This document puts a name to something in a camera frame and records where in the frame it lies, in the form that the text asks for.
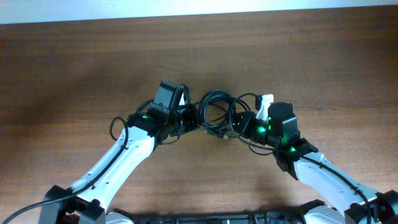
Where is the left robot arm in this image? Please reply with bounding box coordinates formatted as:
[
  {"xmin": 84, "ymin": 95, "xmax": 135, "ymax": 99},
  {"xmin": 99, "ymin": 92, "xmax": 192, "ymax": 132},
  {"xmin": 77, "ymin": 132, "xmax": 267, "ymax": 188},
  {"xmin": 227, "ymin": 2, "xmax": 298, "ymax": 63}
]
[{"xmin": 39, "ymin": 81, "xmax": 198, "ymax": 223}]

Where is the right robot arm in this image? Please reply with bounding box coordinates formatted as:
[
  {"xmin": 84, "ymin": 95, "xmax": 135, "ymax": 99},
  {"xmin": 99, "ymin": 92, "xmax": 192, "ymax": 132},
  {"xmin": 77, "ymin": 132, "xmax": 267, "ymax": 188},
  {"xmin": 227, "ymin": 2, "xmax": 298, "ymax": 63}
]
[{"xmin": 229, "ymin": 103, "xmax": 397, "ymax": 223}]

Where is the black cable long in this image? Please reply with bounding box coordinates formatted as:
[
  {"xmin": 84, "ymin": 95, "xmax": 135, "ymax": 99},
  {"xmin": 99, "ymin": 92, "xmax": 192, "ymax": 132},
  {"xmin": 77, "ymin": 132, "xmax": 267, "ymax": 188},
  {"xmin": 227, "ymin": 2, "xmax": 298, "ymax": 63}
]
[{"xmin": 197, "ymin": 90, "xmax": 251, "ymax": 128}]

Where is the black cable short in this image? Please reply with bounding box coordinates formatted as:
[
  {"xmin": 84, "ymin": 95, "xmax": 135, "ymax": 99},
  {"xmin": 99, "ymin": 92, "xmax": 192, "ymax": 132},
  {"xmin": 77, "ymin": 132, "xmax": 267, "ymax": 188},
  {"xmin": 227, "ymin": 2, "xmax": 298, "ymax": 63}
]
[{"xmin": 203, "ymin": 125, "xmax": 236, "ymax": 140}]

